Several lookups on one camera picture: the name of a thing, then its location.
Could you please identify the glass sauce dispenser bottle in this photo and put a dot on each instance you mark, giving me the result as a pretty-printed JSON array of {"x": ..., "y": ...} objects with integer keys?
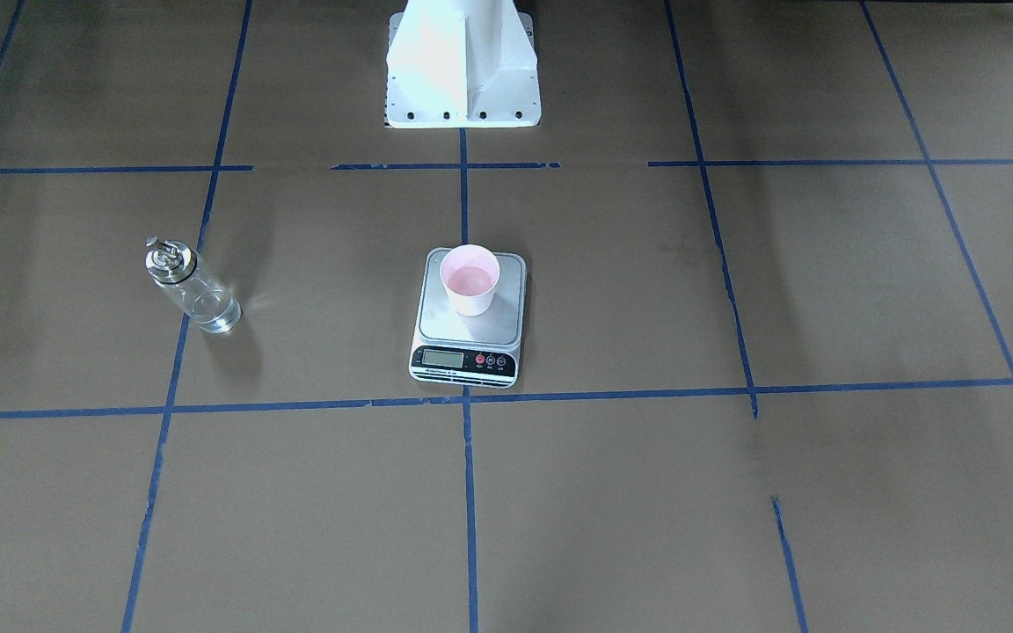
[{"x": 181, "y": 273}]

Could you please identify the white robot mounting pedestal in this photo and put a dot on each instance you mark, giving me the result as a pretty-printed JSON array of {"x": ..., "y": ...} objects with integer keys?
[{"x": 462, "y": 64}]

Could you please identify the silver digital kitchen scale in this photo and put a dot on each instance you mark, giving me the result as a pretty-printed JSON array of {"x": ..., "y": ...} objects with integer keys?
[{"x": 481, "y": 350}]

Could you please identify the pink paper cup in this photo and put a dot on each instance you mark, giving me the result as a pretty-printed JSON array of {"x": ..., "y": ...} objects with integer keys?
[{"x": 470, "y": 274}]

